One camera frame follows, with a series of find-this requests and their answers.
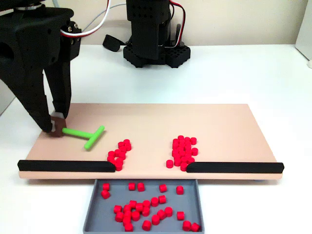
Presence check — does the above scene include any thin grey cable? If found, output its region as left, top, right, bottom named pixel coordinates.
left=81, top=2, right=128, bottom=34

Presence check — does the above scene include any black rail bar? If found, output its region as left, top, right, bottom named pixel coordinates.
left=17, top=159, right=116, bottom=173
left=186, top=161, right=285, bottom=174

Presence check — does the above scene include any green T pusher brown handle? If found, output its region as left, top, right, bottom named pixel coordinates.
left=50, top=112, right=106, bottom=151

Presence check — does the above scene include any white box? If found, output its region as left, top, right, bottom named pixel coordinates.
left=295, top=0, right=312, bottom=61

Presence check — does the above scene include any grey tray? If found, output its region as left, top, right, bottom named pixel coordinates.
left=82, top=179, right=205, bottom=233

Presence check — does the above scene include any beige board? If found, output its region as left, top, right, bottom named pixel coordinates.
left=19, top=103, right=284, bottom=182

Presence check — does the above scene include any black clamp knob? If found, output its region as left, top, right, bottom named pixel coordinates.
left=102, top=34, right=121, bottom=52

